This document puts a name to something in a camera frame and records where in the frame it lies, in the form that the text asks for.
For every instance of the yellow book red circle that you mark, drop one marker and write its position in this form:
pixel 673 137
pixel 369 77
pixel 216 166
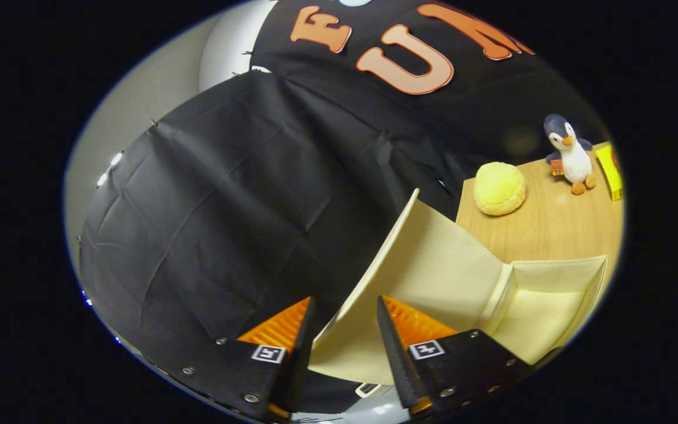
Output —
pixel 610 171

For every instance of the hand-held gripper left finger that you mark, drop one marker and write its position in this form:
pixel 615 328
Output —
pixel 295 365

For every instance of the cream fabric storage box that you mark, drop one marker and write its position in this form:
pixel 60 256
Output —
pixel 433 265

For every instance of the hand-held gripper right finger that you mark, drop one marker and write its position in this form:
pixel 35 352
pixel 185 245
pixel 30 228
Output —
pixel 398 359

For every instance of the blue white penguin plush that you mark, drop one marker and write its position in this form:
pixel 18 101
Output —
pixel 574 162

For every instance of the yellow bun plush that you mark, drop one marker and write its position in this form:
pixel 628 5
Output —
pixel 499 188

